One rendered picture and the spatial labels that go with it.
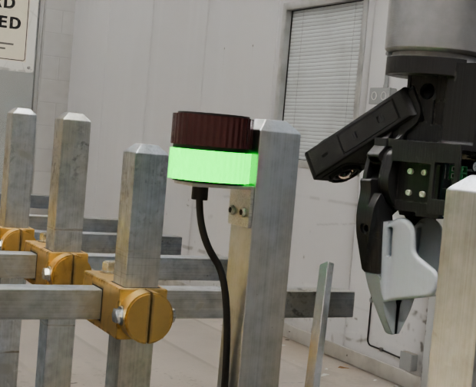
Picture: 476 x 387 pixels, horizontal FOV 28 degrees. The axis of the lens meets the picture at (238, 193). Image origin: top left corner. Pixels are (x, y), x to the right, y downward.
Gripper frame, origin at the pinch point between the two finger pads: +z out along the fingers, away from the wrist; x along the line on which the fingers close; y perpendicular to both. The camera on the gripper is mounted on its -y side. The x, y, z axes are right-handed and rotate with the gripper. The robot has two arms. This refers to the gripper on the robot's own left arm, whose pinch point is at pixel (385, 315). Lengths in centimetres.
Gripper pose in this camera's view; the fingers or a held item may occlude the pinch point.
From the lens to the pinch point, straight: 77.2
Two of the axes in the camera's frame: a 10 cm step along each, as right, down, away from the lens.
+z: -0.9, 9.9, 0.5
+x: 6.8, 0.2, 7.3
